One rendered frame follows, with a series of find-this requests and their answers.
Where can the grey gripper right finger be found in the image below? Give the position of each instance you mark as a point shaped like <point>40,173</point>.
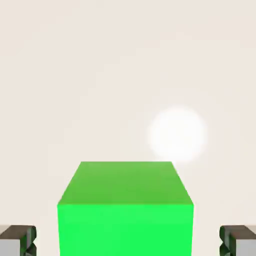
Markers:
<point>238,238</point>

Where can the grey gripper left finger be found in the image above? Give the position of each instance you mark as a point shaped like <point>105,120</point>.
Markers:
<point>16,238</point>

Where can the small green cube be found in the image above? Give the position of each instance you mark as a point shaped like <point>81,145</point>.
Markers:
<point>125,216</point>

